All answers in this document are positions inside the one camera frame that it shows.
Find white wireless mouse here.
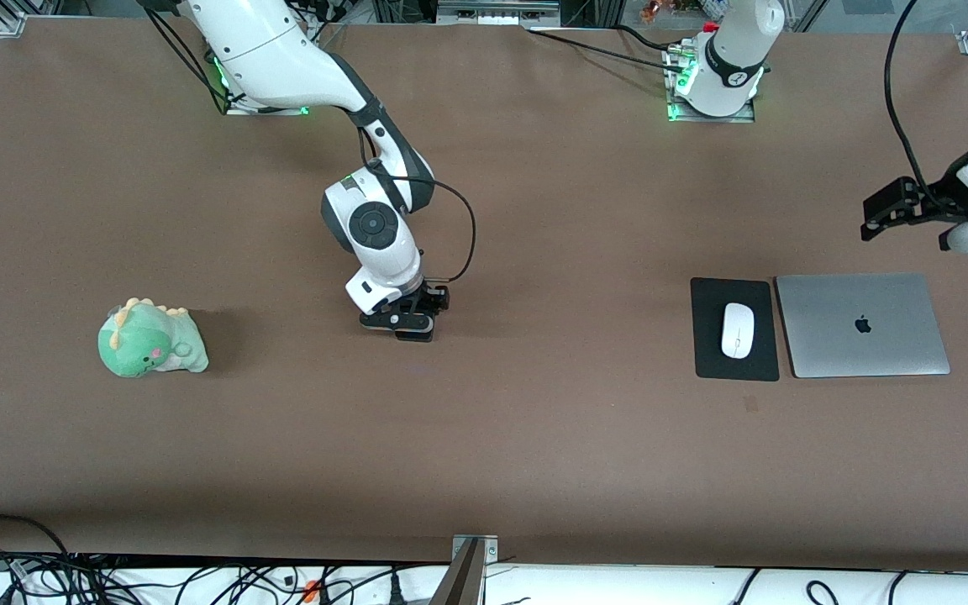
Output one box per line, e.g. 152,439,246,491
720,302,755,360

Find black mouse pad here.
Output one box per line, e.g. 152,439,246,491
690,277,781,382

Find silver closed laptop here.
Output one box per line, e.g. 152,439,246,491
775,272,952,379

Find green dinosaur plush toy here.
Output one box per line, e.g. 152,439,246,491
97,297,210,379

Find black right arm wrist cable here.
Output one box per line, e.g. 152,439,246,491
357,124,478,284

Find black arm wrist cable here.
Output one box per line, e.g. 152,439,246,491
884,0,930,198
357,124,478,284

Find black left arm wrist cable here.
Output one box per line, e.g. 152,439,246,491
884,0,930,198

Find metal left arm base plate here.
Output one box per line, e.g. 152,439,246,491
662,39,757,124

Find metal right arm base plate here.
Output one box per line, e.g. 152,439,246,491
219,91,311,117

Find aluminium camera post bracket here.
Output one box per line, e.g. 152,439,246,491
432,534,500,605

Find black base power cable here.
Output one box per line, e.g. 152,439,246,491
526,24,691,73

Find black right arm base cables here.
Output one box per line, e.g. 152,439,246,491
141,4,233,113

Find tangled black floor cables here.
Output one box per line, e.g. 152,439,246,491
0,514,535,605

